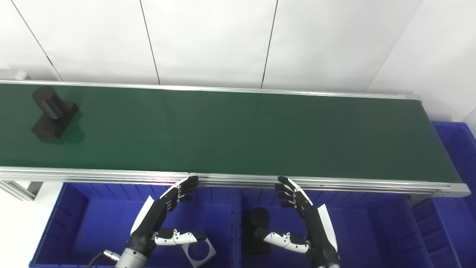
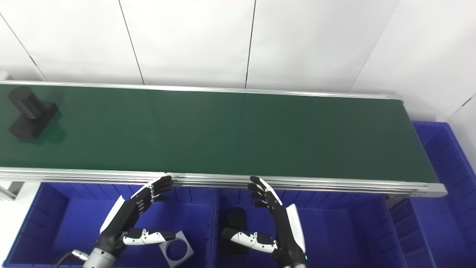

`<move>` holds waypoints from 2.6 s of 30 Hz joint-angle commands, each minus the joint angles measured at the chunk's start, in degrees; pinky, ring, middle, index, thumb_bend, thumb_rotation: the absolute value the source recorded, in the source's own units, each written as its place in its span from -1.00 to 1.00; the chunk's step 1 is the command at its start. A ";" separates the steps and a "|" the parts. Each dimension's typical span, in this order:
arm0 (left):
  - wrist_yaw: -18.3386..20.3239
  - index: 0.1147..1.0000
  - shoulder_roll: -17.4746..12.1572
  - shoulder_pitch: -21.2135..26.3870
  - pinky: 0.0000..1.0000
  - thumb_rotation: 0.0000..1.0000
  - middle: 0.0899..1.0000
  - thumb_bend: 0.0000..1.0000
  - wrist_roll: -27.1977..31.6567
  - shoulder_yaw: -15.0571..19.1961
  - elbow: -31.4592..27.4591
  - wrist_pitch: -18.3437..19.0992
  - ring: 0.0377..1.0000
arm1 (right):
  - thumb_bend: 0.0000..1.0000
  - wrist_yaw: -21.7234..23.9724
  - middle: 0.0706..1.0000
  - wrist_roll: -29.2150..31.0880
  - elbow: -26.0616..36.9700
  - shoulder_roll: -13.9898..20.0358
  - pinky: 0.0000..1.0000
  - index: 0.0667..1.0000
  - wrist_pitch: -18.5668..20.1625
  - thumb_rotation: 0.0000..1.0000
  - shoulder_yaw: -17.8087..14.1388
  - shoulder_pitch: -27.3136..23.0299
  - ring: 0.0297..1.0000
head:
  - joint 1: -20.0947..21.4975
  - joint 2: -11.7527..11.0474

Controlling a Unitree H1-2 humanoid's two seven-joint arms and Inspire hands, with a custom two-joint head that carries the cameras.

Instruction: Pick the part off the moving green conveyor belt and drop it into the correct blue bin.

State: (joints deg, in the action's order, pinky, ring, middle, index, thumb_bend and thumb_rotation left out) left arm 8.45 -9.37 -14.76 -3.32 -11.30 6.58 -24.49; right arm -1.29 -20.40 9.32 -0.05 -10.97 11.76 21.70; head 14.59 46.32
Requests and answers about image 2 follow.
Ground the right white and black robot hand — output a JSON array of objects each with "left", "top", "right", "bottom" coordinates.
[{"left": 222, "top": 176, "right": 308, "bottom": 266}]

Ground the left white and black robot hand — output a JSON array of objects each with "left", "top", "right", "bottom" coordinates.
[{"left": 99, "top": 176, "right": 176, "bottom": 257}]

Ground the black cylinder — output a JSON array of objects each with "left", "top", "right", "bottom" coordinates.
[
  {"left": 8, "top": 86, "right": 60, "bottom": 140},
  {"left": 222, "top": 207, "right": 249, "bottom": 256}
]

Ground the blue plastic bin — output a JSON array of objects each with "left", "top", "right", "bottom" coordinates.
[
  {"left": 211, "top": 188, "right": 408, "bottom": 268},
  {"left": 2, "top": 182, "right": 217, "bottom": 268},
  {"left": 388, "top": 121, "right": 476, "bottom": 268}
]

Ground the green conveyor belt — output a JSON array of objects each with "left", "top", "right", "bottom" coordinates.
[{"left": 0, "top": 80, "right": 447, "bottom": 198}]

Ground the aluminium conveyor leg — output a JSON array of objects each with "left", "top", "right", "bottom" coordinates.
[
  {"left": 386, "top": 194, "right": 410, "bottom": 210},
  {"left": 0, "top": 180, "right": 23, "bottom": 202}
]

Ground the grey square plate round hole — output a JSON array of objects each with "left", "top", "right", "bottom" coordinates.
[{"left": 159, "top": 231, "right": 194, "bottom": 268}]

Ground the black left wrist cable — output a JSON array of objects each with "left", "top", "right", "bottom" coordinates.
[{"left": 55, "top": 250, "right": 90, "bottom": 268}]

